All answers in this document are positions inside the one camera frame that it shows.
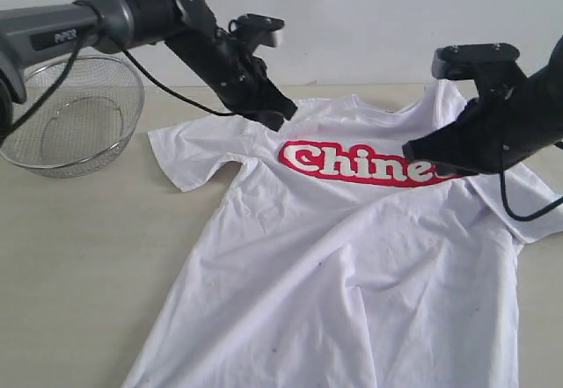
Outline white t-shirt red lettering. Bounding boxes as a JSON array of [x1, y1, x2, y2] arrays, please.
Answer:
[[124, 81, 562, 387]]

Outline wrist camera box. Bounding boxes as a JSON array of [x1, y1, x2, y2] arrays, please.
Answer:
[[431, 42, 527, 97], [228, 13, 285, 57]]

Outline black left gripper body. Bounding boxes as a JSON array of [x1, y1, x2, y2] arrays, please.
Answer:
[[210, 40, 269, 117]]

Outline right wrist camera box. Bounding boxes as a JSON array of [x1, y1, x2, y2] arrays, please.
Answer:
[[431, 42, 527, 97]]

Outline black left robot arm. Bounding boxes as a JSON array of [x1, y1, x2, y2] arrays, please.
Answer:
[[1, 0, 297, 139]]

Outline metal wire mesh basket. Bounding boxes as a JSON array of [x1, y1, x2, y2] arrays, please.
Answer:
[[1, 55, 145, 179]]

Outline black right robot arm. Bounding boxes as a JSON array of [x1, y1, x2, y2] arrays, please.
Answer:
[[403, 43, 562, 175]]

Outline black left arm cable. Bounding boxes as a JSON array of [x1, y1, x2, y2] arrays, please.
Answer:
[[0, 0, 247, 143]]

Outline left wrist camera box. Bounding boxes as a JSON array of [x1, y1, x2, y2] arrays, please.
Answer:
[[228, 13, 285, 57]]

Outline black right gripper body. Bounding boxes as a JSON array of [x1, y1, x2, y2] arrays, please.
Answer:
[[453, 98, 537, 172]]

